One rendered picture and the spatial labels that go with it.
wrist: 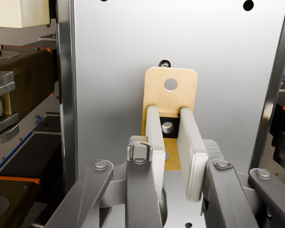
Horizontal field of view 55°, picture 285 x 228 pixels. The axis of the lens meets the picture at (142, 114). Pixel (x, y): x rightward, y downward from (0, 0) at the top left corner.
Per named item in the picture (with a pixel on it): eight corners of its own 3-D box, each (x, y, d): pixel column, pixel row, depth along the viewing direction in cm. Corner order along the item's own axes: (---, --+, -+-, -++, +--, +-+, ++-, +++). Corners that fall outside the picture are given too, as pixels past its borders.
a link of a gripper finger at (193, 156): (193, 154, 14) (209, 154, 14) (180, 106, 20) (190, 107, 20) (186, 202, 15) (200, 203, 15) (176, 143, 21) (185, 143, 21)
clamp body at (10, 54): (91, 63, 57) (14, 138, 24) (44, 60, 57) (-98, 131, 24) (91, 30, 55) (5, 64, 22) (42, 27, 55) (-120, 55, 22)
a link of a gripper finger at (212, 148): (212, 187, 12) (279, 192, 12) (196, 138, 17) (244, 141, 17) (207, 214, 13) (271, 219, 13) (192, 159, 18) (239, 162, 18)
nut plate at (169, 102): (184, 169, 23) (186, 177, 22) (139, 166, 23) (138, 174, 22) (198, 69, 20) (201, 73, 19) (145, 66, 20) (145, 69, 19)
